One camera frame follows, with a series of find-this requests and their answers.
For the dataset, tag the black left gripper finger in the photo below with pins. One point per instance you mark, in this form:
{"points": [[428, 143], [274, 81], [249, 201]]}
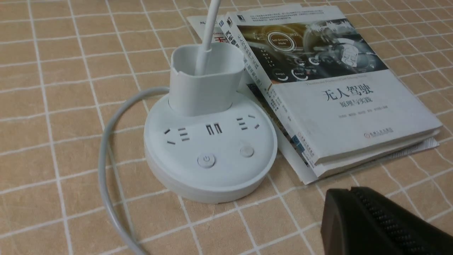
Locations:
{"points": [[361, 221]]}

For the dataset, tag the white desk lamp with base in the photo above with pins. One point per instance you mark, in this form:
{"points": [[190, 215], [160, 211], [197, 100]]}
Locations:
{"points": [[204, 140]]}

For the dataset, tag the top self-driving textbook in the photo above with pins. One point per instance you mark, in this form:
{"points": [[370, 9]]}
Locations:
{"points": [[336, 88]]}

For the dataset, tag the checkered beige tablecloth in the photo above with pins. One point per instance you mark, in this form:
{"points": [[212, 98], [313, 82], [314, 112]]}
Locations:
{"points": [[67, 65]]}

